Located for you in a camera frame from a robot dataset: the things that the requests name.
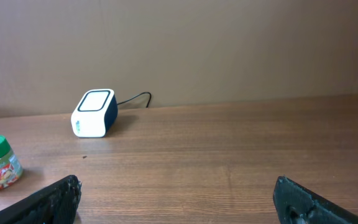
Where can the white barcode scanner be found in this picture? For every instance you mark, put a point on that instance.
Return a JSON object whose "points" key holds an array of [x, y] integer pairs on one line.
{"points": [[95, 114]]}

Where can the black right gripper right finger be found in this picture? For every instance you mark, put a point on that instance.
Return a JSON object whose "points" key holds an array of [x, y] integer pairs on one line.
{"points": [[297, 204]]}

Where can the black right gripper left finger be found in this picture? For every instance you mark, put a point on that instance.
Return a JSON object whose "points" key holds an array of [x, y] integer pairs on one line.
{"points": [[54, 204]]}

